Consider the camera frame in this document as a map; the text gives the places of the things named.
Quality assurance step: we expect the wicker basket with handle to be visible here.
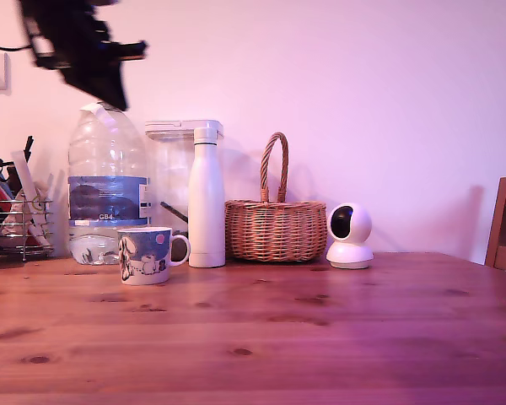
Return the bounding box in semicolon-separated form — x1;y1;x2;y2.
224;132;328;263

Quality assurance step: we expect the metal wire rack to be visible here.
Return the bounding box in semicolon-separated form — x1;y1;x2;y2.
0;197;55;262

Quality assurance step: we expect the blue patterned coffee mug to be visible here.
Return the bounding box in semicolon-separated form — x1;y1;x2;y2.
116;226;191;286

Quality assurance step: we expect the clear jar with white lid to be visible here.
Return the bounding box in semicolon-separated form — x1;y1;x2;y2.
144;119;224;237

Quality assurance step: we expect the wooden chair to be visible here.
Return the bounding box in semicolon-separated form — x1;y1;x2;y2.
484;176;506;275

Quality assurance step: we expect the white flat card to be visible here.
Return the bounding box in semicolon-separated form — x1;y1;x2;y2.
9;149;55;246

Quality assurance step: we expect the large clear water bottle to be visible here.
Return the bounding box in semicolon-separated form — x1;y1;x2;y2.
67;101;152;266

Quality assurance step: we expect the white metal bottle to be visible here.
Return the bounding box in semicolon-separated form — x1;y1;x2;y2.
187;126;227;268

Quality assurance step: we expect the small white round camera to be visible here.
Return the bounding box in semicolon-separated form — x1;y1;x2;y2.
325;202;374;270

